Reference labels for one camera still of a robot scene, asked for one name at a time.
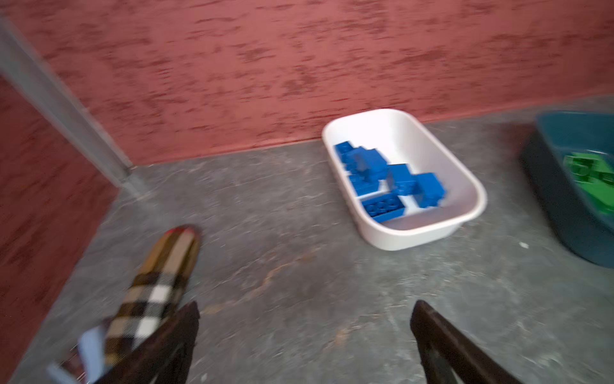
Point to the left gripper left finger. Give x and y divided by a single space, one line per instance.
165 357

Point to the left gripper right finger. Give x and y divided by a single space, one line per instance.
447 355

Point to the blue lego long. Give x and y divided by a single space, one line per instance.
384 208

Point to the small blue lego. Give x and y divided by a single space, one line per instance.
343 148

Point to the green lego square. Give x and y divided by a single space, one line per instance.
580 166

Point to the plaid brown cylinder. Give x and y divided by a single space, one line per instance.
154 294

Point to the teal rectangular container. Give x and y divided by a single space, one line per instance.
572 214

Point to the white rectangular container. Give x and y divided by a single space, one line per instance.
401 138

